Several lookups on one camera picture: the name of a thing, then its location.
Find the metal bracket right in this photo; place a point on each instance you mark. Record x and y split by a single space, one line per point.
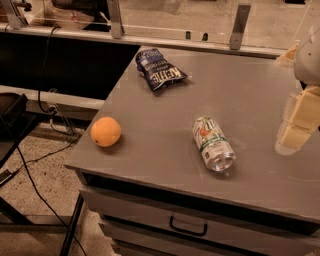
239 26

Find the orange fruit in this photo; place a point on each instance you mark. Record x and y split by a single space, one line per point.
105 132

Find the metal bracket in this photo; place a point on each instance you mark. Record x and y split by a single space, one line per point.
15 18
115 17
239 26

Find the white green 7up can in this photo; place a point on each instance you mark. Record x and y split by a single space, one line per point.
212 144

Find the grey drawer with black handle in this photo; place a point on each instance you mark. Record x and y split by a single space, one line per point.
170 229

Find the blue kettle chips bag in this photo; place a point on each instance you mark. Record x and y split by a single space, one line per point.
157 71

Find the metal bracket left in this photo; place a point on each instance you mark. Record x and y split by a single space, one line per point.
15 18

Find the metal bracket middle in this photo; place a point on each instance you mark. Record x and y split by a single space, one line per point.
115 17

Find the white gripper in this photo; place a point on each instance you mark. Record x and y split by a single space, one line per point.
308 61

